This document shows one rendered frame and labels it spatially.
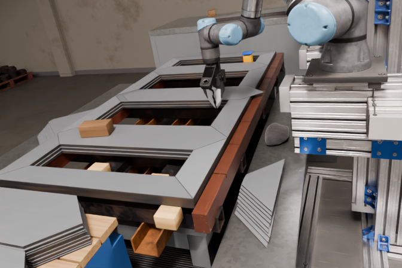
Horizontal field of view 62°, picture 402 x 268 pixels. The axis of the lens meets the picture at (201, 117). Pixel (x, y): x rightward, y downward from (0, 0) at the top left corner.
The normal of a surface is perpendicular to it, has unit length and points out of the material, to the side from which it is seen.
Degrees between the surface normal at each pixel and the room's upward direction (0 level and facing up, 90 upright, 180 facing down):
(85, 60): 90
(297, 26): 96
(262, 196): 0
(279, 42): 90
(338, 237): 0
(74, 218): 0
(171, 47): 90
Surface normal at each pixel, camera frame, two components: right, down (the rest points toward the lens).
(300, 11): -0.69, 0.46
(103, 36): -0.38, 0.41
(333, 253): -0.14, -0.91
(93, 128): -0.14, 0.40
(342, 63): -0.50, 0.11
